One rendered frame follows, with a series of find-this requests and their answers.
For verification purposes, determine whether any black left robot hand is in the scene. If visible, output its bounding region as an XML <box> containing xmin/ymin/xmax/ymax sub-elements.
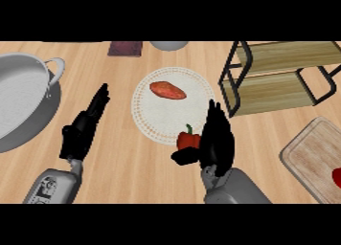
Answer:
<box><xmin>58</xmin><ymin>82</ymin><xmax>112</xmax><ymax>162</ymax></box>

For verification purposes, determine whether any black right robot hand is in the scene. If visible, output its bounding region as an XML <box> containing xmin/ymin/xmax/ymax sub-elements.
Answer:
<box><xmin>170</xmin><ymin>99</ymin><xmax>236</xmax><ymax>178</ymax></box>

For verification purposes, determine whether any red bell pepper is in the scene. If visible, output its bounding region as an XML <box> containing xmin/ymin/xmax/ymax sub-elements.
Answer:
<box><xmin>176</xmin><ymin>123</ymin><xmax>202</xmax><ymax>151</ymax></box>

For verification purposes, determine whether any white round placemat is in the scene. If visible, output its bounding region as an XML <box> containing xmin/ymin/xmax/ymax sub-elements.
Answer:
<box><xmin>130</xmin><ymin>66</ymin><xmax>219</xmax><ymax>146</ymax></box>

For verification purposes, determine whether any black wooden tiered shelf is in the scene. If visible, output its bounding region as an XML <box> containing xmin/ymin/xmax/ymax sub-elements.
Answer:
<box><xmin>219</xmin><ymin>40</ymin><xmax>341</xmax><ymax>119</ymax></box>

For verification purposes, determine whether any grey metal pan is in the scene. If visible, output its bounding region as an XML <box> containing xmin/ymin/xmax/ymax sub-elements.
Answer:
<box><xmin>0</xmin><ymin>52</ymin><xmax>67</xmax><ymax>156</ymax></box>

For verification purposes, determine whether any orange sweet potato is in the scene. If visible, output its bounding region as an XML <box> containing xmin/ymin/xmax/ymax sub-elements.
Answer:
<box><xmin>149</xmin><ymin>80</ymin><xmax>188</xmax><ymax>100</ymax></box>

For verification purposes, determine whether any pale wooden cutting board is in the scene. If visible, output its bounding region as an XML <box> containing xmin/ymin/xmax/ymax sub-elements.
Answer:
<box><xmin>279</xmin><ymin>116</ymin><xmax>341</xmax><ymax>205</ymax></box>

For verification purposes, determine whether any grey round object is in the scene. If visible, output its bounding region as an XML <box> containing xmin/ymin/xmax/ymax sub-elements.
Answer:
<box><xmin>151</xmin><ymin>40</ymin><xmax>189</xmax><ymax>53</ymax></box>

